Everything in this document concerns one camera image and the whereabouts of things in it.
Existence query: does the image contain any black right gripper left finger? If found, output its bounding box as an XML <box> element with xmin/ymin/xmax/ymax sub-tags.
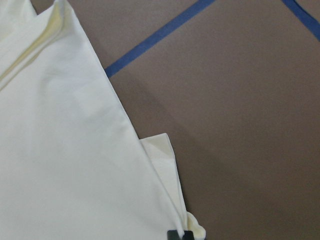
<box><xmin>167</xmin><ymin>230</ymin><xmax>179</xmax><ymax>240</ymax></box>

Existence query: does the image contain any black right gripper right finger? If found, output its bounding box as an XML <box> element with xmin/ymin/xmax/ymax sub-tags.
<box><xmin>182</xmin><ymin>231</ymin><xmax>194</xmax><ymax>240</ymax></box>

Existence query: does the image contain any cream long-sleeve Twinkle shirt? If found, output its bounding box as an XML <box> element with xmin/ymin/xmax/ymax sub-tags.
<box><xmin>0</xmin><ymin>0</ymin><xmax>206</xmax><ymax>240</ymax></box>

